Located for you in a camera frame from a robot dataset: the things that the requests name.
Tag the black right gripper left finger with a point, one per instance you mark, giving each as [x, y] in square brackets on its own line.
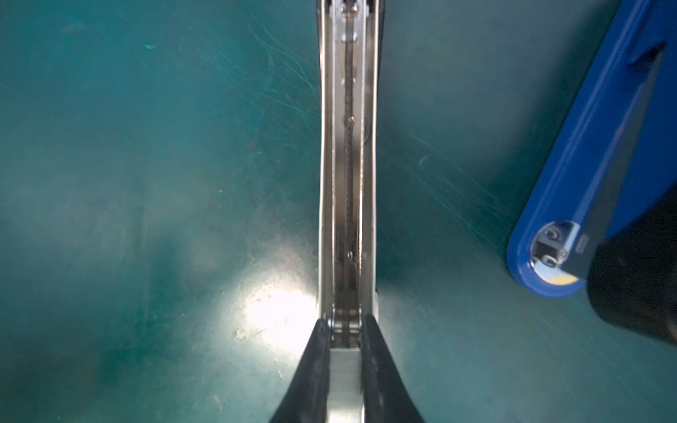
[307, 394]

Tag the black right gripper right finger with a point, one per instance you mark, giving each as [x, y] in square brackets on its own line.
[385, 397]

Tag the long metal stapler magazine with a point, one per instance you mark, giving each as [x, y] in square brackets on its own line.
[350, 35]

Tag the silver staple strip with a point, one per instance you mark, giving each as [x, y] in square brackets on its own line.
[345, 401]

